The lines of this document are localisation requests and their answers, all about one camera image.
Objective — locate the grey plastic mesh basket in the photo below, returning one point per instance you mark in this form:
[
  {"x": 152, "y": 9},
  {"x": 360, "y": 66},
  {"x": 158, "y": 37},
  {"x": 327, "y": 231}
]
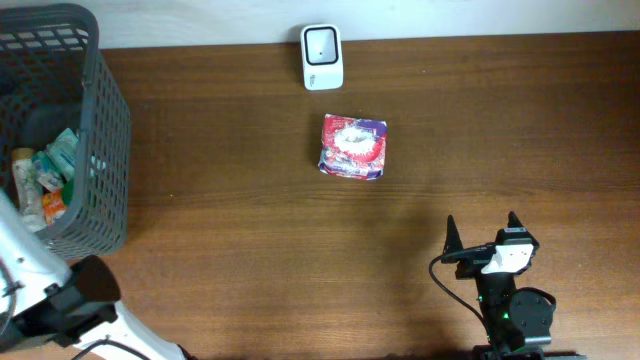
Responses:
[{"x": 53, "y": 78}]

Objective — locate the small orange box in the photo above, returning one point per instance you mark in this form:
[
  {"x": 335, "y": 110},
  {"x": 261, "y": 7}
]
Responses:
[{"x": 54, "y": 206}]

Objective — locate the small teal box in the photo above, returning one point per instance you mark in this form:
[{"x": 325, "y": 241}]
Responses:
[{"x": 47, "y": 174}]

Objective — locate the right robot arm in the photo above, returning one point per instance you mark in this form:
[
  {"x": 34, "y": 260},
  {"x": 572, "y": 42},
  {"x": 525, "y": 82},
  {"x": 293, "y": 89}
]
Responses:
[{"x": 516, "y": 320}]

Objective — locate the white tube with tan cap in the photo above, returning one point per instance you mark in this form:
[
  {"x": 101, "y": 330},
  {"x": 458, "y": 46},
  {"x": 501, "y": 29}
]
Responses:
[{"x": 29, "y": 190}]

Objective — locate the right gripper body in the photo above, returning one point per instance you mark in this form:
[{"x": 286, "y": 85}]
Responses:
[{"x": 471, "y": 263}]

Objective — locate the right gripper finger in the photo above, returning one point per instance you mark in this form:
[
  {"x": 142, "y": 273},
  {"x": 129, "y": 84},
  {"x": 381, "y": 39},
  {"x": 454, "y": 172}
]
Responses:
[
  {"x": 513, "y": 221},
  {"x": 453, "y": 243}
]

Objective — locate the teal wet wipes pouch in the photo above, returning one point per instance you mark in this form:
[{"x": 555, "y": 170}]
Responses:
[{"x": 62, "y": 153}]

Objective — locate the red purple tissue pack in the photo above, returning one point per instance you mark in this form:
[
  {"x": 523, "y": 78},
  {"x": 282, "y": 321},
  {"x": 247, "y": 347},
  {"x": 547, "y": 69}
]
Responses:
[{"x": 352, "y": 147}]

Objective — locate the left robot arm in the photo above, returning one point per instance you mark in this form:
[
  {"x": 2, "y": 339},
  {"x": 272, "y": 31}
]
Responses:
[{"x": 49, "y": 301}]

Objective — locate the green jar with green lid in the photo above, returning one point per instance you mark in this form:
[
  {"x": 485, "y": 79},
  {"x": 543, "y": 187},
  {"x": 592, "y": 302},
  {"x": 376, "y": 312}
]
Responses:
[{"x": 67, "y": 192}]

